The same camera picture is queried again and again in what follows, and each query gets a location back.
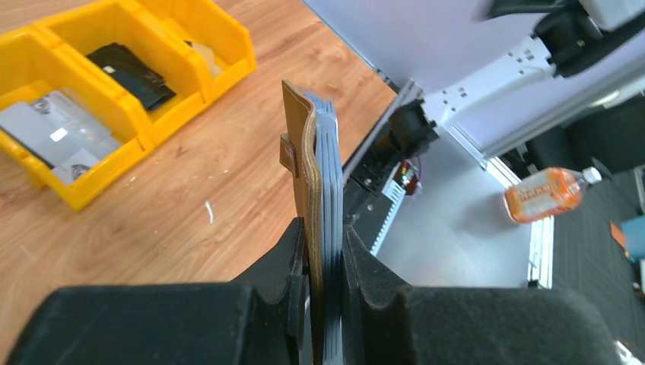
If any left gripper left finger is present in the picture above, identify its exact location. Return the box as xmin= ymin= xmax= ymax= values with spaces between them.
xmin=7 ymin=218 xmax=307 ymax=364

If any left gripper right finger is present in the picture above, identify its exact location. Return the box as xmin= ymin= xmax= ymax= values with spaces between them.
xmin=342 ymin=226 xmax=619 ymax=364

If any brown leather card holder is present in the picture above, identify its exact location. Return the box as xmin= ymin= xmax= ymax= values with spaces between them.
xmin=280 ymin=80 xmax=345 ymax=364

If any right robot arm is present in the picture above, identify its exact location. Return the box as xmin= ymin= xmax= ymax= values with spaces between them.
xmin=383 ymin=1 xmax=644 ymax=135

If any yellow bin with gold cards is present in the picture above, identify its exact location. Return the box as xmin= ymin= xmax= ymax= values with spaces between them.
xmin=140 ymin=1 xmax=257 ymax=103

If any silver cards stack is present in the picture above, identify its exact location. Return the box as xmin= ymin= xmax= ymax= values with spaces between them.
xmin=1 ymin=90 xmax=122 ymax=186

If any black cards stack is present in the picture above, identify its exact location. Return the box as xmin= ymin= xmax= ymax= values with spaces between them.
xmin=86 ymin=43 xmax=176 ymax=112

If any yellow bin with black cards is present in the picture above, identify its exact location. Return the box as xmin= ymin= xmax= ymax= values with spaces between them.
xmin=36 ymin=1 xmax=209 ymax=145

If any yellow bin with silver cards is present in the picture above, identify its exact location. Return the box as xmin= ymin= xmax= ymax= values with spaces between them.
xmin=1 ymin=27 xmax=154 ymax=210

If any orange drink bottle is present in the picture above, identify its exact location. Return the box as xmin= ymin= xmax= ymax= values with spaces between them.
xmin=503 ymin=167 xmax=602 ymax=224

